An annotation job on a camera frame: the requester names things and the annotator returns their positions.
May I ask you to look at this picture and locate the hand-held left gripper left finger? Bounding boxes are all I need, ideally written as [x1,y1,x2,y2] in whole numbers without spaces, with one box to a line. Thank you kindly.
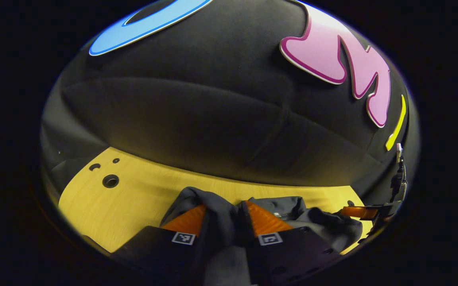
[111,204,208,286]

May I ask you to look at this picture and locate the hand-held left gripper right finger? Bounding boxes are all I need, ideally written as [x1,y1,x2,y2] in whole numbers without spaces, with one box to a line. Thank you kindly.
[239,200,344,286]

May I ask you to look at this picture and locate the dark grey button shirt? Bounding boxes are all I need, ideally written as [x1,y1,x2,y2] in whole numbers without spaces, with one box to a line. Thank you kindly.
[159,186,364,286]

